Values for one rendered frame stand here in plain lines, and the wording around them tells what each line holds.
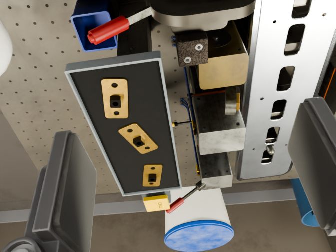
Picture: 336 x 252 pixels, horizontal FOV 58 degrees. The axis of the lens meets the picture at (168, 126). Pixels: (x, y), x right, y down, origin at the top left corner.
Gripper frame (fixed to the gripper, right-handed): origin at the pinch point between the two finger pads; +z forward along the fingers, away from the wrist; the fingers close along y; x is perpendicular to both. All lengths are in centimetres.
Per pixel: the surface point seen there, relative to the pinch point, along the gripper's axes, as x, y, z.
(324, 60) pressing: -34, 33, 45
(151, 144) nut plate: -34.7, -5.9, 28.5
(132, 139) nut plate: -32.5, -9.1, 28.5
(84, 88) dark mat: -19.6, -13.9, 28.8
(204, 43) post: -18.7, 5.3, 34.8
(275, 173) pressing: -79, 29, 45
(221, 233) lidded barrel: -215, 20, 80
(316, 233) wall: -288, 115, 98
